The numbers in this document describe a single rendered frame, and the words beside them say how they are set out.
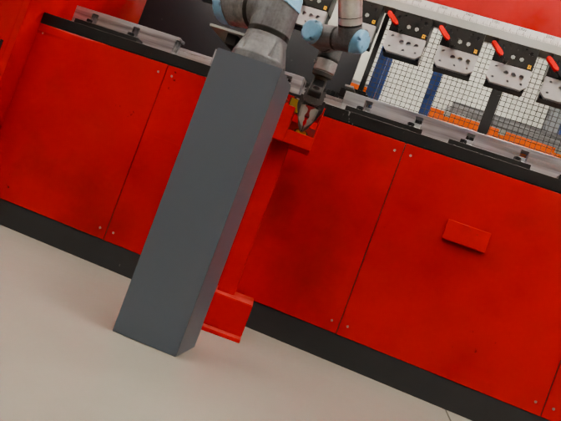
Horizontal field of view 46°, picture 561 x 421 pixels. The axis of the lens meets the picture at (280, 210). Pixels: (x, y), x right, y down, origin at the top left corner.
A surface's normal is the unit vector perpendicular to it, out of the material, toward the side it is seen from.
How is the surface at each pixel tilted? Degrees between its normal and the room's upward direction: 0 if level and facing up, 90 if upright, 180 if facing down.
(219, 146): 90
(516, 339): 90
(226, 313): 90
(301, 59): 90
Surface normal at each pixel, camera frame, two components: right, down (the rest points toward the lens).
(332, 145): -0.20, -0.08
